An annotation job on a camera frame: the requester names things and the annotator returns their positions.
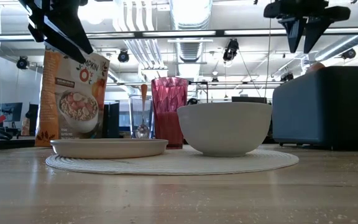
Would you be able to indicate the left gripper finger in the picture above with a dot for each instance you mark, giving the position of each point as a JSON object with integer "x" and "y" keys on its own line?
{"x": 73, "y": 25}
{"x": 54, "y": 39}

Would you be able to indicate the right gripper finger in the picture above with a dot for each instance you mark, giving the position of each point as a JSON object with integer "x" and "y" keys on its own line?
{"x": 314, "y": 31}
{"x": 294, "y": 31}

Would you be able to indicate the bagel half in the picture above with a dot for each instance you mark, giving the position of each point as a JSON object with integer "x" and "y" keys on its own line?
{"x": 315, "y": 68}

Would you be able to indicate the pumpkin cereal box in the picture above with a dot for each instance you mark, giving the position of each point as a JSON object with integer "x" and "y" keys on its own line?
{"x": 51, "y": 102}

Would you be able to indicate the clear glass tumbler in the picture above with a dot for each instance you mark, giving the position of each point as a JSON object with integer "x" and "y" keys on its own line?
{"x": 134, "y": 118}

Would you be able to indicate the white ceramic bowl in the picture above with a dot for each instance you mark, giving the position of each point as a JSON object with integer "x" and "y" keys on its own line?
{"x": 225, "y": 127}

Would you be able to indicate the beige round plate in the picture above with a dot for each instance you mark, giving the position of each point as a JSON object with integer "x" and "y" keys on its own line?
{"x": 107, "y": 148}

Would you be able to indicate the red plastic tumbler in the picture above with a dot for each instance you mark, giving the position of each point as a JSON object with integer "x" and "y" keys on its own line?
{"x": 169, "y": 124}

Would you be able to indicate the white round woven placemat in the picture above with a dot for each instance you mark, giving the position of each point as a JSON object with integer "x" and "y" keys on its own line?
{"x": 179, "y": 165}

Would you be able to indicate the black ceiling spotlight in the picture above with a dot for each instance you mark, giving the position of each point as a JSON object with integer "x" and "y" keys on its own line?
{"x": 22, "y": 63}
{"x": 230, "y": 51}
{"x": 287, "y": 76}
{"x": 123, "y": 57}
{"x": 349, "y": 53}

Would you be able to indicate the black chrome-top toaster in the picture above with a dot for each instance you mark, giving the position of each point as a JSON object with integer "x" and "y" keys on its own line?
{"x": 322, "y": 109}

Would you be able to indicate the black flat monitor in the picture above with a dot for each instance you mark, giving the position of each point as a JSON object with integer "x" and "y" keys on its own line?
{"x": 249, "y": 99}

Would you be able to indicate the dark room monitor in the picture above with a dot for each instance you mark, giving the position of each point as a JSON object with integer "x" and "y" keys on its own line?
{"x": 9, "y": 112}

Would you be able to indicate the black computer tower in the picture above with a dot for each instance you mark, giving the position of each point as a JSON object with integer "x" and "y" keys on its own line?
{"x": 112, "y": 119}

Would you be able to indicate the long ceiling light fixture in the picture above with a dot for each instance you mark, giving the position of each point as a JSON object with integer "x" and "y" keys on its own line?
{"x": 179, "y": 33}

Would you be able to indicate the silver ceiling duct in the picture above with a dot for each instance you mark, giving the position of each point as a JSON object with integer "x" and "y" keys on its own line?
{"x": 191, "y": 49}

